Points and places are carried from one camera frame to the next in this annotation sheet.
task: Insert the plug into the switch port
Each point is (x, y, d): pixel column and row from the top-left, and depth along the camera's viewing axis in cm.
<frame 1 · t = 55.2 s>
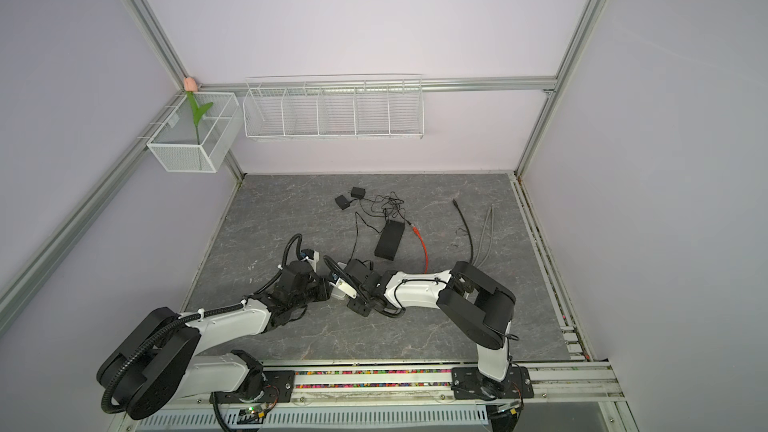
left hand: (335, 286, 89), fingers open
right hand: (354, 295, 89), fingers closed
black power adapter near: (342, 202, 112), point 2 cm above the table
black power adapter far: (358, 192, 119), on the table

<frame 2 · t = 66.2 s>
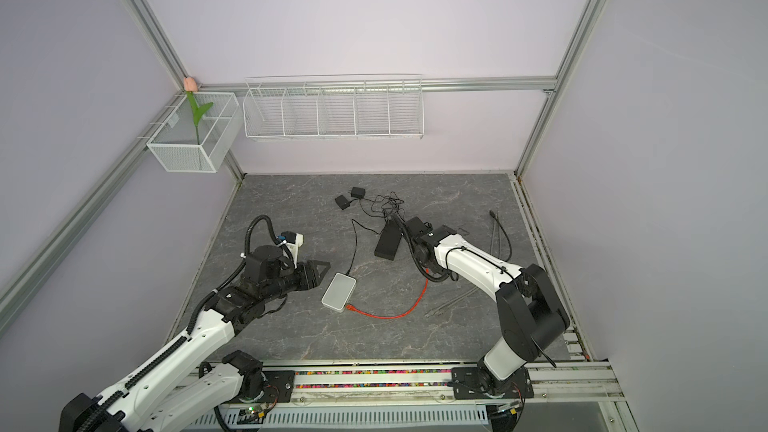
left hand: (322, 270, 79), fingers open
right hand: (457, 250, 86), fingers closed
the named things where they were.

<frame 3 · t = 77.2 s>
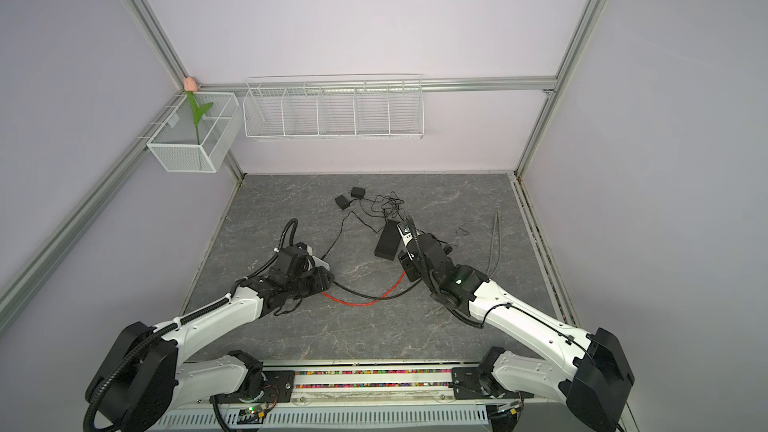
left hand: (328, 282, 87), fingers open
right hand: (413, 248, 79), fingers open
the named things where they were.

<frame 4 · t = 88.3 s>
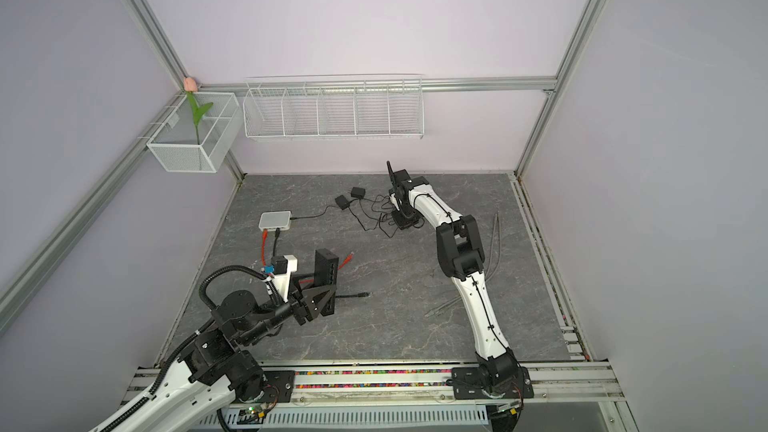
left hand: (327, 286, 69), fingers open
right hand: (408, 224, 105), fingers closed
the named things where they were.

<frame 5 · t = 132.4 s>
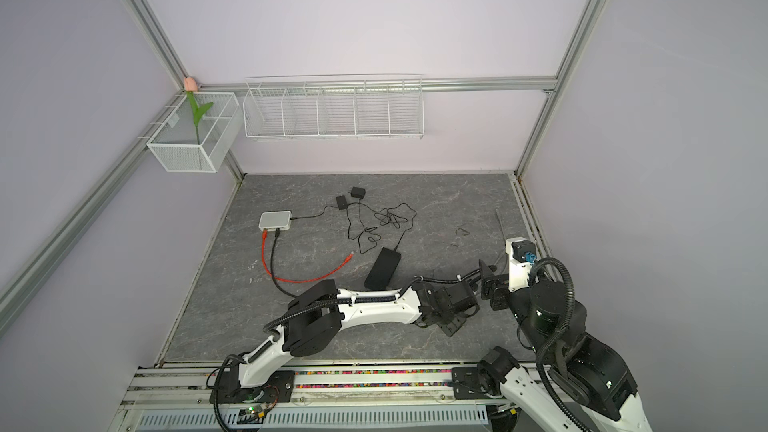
left hand: (453, 322, 83), fingers closed
right hand: (502, 261, 61), fingers open
the named things where they were.

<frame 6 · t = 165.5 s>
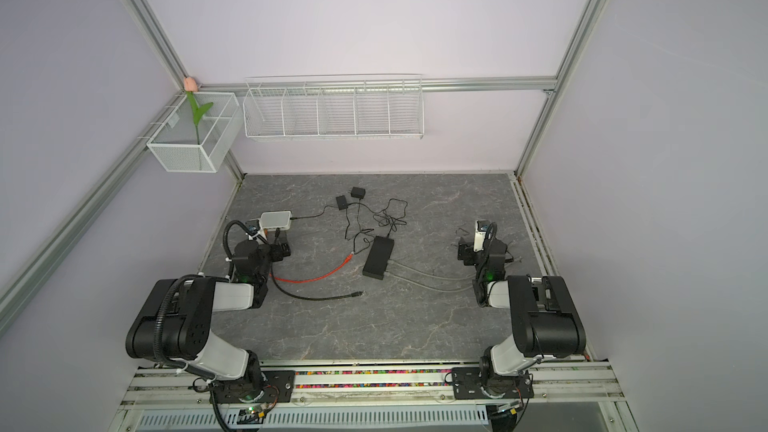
left hand: (271, 236, 93), fingers open
right hand: (478, 239, 94), fingers open
the named things where they were.

